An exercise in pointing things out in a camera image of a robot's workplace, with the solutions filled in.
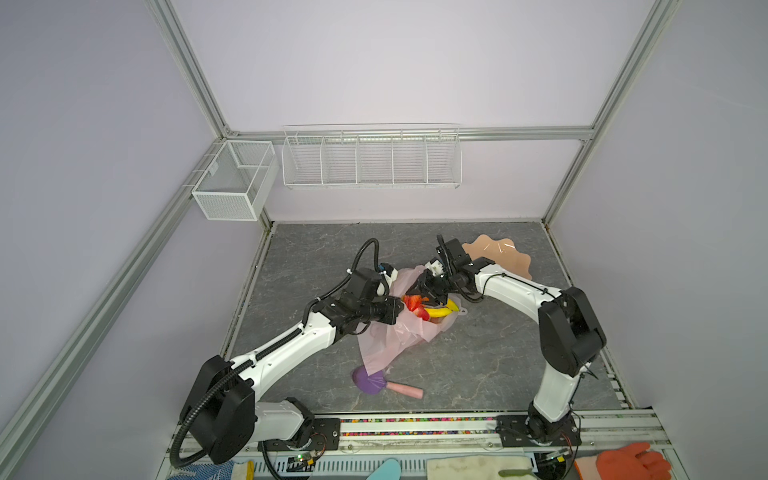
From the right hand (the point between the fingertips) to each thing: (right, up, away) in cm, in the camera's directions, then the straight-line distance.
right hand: (409, 297), depth 87 cm
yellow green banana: (+9, -6, +7) cm, 13 cm away
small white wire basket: (-59, +37, +15) cm, 71 cm away
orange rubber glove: (+51, -35, -19) cm, 65 cm away
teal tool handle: (-6, -37, -18) cm, 42 cm away
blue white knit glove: (-49, -38, -18) cm, 64 cm away
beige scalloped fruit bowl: (+35, +13, +21) cm, 43 cm away
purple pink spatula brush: (-9, -22, -8) cm, 25 cm away
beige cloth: (+16, -37, -18) cm, 44 cm away
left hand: (-2, -2, -7) cm, 8 cm away
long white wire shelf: (-12, +46, +12) cm, 49 cm away
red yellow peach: (+1, -1, -4) cm, 5 cm away
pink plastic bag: (-8, -13, -2) cm, 15 cm away
